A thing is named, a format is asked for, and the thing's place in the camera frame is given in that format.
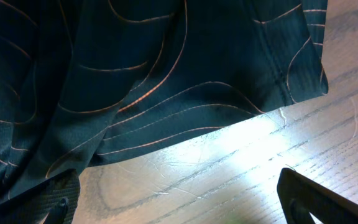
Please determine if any black printed cycling jersey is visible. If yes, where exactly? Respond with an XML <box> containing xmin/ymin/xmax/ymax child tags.
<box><xmin>0</xmin><ymin>0</ymin><xmax>328</xmax><ymax>203</ymax></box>

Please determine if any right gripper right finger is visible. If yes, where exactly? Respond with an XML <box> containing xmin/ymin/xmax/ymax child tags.
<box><xmin>277</xmin><ymin>168</ymin><xmax>358</xmax><ymax>224</ymax></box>

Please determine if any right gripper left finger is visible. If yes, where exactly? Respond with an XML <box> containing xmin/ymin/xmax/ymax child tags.
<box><xmin>0</xmin><ymin>169</ymin><xmax>80</xmax><ymax>224</ymax></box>

